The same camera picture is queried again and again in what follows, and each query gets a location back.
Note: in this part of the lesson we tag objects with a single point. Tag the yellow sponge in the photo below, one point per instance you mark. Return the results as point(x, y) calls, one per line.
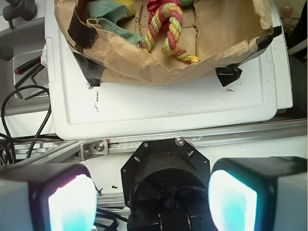
point(130, 5)

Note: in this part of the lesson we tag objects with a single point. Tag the black hex key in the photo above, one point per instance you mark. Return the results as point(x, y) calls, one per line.
point(30, 74)

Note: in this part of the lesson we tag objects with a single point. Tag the red-handled tool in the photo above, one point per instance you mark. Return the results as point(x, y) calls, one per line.
point(26, 66)

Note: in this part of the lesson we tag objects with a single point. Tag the gripper left finger translucent pad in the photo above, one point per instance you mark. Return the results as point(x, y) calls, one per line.
point(47, 197)

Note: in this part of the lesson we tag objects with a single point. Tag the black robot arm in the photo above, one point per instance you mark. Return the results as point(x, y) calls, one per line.
point(187, 210)

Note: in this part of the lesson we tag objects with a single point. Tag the green textured ball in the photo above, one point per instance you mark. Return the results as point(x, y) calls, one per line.
point(186, 2)

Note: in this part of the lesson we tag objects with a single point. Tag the black octagonal mounting plate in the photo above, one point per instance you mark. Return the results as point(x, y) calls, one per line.
point(166, 158)

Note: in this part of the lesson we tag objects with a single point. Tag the teal cloth towel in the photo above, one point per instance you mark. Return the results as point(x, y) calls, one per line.
point(108, 13)

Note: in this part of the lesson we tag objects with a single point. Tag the white plastic bin lid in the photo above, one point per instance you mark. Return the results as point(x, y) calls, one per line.
point(80, 111)

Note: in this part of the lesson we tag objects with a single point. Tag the brown paper bag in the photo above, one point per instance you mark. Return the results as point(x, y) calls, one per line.
point(179, 44)

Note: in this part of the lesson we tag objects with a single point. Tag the gripper right finger translucent pad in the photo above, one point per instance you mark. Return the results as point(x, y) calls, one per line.
point(259, 194)

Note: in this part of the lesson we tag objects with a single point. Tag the grey clamp knob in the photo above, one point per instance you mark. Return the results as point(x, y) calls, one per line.
point(26, 9)

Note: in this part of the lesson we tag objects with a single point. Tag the red crinkled toy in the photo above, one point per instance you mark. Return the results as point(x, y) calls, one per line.
point(153, 5)

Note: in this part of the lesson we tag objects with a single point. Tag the aluminium extrusion rail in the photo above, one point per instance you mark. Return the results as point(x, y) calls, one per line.
point(53, 151)

